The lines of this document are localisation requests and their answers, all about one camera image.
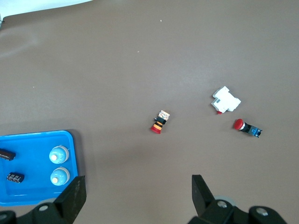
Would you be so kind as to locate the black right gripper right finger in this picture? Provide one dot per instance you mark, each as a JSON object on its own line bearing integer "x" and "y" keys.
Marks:
{"x": 210, "y": 210}

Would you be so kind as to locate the blue plastic tray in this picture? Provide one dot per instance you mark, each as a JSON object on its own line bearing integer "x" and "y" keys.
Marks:
{"x": 32, "y": 163}

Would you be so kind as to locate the black capacitor with white print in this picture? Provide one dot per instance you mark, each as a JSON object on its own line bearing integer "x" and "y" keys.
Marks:
{"x": 15, "y": 177}

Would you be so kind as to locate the dark brown plain capacitor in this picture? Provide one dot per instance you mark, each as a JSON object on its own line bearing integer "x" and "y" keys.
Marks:
{"x": 7, "y": 154}

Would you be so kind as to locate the brown table cover mat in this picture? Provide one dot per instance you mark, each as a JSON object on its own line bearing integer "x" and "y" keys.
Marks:
{"x": 140, "y": 70}

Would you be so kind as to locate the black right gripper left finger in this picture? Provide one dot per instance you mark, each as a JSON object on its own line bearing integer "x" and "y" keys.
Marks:
{"x": 65, "y": 205}

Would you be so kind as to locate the white circuit breaker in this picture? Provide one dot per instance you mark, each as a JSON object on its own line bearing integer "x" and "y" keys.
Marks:
{"x": 225, "y": 100}

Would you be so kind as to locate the blue dome call bell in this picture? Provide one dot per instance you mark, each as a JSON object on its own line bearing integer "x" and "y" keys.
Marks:
{"x": 59, "y": 176}
{"x": 58, "y": 156}

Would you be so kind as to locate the orange emergency stop button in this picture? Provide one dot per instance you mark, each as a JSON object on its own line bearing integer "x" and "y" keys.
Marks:
{"x": 160, "y": 123}

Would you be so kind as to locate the red push button blue base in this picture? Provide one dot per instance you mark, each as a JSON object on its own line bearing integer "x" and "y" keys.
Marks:
{"x": 239, "y": 124}

